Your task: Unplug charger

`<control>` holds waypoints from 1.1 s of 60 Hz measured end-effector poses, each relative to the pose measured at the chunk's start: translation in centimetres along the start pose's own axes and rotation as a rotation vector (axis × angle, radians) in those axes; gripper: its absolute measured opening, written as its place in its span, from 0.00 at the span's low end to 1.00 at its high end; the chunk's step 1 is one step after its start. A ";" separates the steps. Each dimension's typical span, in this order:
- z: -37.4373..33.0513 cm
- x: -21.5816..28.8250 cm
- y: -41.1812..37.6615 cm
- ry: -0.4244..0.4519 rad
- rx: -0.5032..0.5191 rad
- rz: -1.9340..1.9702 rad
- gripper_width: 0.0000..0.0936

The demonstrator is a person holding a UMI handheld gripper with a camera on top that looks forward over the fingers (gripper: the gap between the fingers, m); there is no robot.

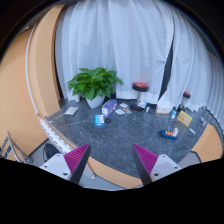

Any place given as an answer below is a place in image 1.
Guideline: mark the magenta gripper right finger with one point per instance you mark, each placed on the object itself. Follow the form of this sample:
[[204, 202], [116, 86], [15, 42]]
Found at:
[[145, 161]]

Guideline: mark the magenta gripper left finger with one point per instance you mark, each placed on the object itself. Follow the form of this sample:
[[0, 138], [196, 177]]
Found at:
[[76, 161]]

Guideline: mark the blue orange power strip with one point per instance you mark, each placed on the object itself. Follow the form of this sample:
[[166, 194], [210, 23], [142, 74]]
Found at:
[[167, 134]]

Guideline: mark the small blue box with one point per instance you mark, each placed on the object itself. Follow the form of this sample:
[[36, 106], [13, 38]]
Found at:
[[99, 120]]

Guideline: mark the silver foil packet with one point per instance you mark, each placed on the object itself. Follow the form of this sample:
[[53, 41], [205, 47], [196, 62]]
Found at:
[[71, 110]]

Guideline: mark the small packet on table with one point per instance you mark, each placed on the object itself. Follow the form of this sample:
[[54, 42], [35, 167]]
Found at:
[[120, 112]]

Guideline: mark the small blue white bottle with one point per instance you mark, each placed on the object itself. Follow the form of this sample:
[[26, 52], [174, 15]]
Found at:
[[173, 116]]

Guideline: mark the tissue box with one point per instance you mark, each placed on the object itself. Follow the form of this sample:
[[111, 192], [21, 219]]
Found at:
[[163, 108]]

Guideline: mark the yellow box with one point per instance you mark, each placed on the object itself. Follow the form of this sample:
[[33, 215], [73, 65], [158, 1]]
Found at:
[[184, 118]]

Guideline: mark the white plant pot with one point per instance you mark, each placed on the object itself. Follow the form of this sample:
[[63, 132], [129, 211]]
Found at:
[[96, 102]]

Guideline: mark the blue white carton box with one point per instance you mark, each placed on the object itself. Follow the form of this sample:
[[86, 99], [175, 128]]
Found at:
[[109, 107]]

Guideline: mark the red black stool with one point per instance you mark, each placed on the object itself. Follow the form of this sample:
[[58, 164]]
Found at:
[[186, 96], [139, 87]]

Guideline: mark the green potted plant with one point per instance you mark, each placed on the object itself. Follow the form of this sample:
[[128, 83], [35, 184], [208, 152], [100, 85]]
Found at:
[[91, 83]]

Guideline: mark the white curtain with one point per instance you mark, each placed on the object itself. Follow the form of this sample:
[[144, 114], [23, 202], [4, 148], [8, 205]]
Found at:
[[144, 41]]

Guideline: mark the white cable strip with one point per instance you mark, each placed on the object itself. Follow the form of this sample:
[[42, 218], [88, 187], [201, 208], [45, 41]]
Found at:
[[57, 164]]

